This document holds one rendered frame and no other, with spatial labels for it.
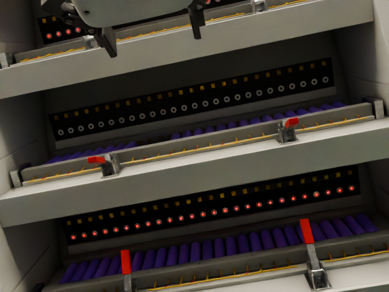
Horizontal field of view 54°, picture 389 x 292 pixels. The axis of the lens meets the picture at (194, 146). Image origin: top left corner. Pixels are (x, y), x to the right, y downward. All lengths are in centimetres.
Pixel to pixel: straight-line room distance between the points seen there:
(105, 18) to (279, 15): 32
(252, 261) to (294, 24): 36
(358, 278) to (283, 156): 19
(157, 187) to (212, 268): 15
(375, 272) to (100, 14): 48
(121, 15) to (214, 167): 28
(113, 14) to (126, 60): 27
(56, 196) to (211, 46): 32
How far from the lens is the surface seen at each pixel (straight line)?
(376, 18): 65
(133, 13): 36
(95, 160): 52
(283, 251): 62
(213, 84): 72
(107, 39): 40
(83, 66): 63
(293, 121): 50
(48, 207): 62
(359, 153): 59
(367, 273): 61
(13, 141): 73
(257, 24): 61
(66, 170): 65
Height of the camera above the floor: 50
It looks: 9 degrees up
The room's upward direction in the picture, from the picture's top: 10 degrees counter-clockwise
